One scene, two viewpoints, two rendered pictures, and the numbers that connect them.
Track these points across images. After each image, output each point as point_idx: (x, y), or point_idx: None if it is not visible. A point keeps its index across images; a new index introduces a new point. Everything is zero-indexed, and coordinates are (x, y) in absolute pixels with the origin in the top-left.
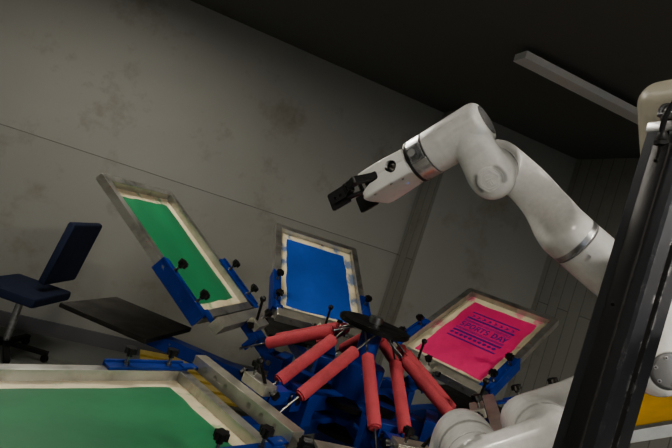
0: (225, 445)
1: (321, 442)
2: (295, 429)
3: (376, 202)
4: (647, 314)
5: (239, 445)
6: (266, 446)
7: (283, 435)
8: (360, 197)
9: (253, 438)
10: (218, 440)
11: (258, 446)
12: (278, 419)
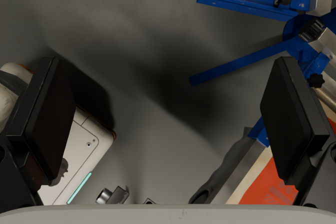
0: None
1: (330, 34)
2: (322, 5)
3: (284, 180)
4: None
5: None
6: (282, 4)
7: (311, 1)
8: (280, 82)
9: None
10: None
11: (273, 1)
12: None
